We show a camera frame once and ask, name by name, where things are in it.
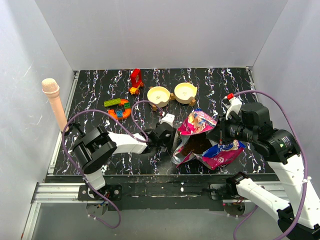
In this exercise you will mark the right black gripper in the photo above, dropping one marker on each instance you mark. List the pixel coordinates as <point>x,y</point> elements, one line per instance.
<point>218,134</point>

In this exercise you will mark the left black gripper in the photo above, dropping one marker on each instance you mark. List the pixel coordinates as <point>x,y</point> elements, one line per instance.
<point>168,143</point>

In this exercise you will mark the pink pet food bag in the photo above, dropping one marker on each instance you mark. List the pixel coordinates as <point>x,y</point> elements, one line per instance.
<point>195,145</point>

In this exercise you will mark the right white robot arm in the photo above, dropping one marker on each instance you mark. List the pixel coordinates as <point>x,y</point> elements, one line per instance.
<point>298,217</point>

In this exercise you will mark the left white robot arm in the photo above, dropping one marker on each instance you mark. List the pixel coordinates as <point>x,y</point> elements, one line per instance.
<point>95,148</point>

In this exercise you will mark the cream double pet bowl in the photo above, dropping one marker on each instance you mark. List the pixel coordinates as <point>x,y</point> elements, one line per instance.
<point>184,93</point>

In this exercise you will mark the orange curved toy track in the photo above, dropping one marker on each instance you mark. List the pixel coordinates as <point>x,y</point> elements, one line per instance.
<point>121,114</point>

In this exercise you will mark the red toy block car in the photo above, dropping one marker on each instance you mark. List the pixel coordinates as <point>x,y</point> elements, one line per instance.
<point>136,82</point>

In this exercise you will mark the green toy brick plate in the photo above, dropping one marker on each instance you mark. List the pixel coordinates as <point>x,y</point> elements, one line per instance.
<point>113,102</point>

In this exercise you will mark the black microphone tripod stand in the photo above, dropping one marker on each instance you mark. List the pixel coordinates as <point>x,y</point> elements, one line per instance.
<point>73,126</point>

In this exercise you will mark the pink microphone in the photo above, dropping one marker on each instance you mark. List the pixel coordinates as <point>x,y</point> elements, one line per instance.
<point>52,90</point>

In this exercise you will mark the aluminium frame rail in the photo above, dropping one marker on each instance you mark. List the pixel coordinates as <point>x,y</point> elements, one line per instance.
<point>49,193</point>

